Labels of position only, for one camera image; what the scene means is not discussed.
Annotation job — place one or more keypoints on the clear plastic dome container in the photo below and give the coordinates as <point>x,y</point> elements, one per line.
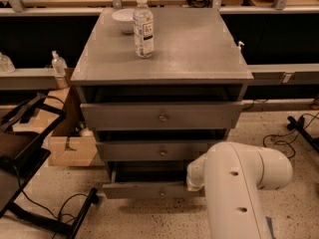
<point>6,65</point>

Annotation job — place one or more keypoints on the grey bottom drawer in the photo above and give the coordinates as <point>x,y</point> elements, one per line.
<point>149,179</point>

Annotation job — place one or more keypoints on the grey top drawer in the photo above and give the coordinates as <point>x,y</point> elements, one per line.
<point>158,116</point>

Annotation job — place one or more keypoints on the black metal cart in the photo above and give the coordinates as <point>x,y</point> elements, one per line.
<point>21,155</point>

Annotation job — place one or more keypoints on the grey drawer cabinet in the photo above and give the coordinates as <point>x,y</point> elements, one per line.
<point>195,61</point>

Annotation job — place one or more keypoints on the cardboard box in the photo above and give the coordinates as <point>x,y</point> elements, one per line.
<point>71,143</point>

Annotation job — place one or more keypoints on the grey middle drawer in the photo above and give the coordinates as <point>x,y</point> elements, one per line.
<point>153,150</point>

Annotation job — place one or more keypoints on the clear pump dispenser bottle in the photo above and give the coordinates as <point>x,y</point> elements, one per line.
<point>58,63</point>

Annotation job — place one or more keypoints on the black stand leg right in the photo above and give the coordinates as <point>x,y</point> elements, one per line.
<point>299,125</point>

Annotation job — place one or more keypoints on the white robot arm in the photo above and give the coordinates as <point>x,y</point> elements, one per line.
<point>231,174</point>

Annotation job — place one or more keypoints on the small white pump bottle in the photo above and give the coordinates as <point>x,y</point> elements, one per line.
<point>240,45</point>

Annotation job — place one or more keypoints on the grey drawer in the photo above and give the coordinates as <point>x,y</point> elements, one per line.
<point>149,179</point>
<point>153,150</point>
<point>158,116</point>

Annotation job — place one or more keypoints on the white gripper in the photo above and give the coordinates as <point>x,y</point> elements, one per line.
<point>194,175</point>

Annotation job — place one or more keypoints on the clear plastic water bottle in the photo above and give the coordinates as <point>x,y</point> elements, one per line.
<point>143,29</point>

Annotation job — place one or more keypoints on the white ceramic bowl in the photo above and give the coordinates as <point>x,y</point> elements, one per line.
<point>124,20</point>

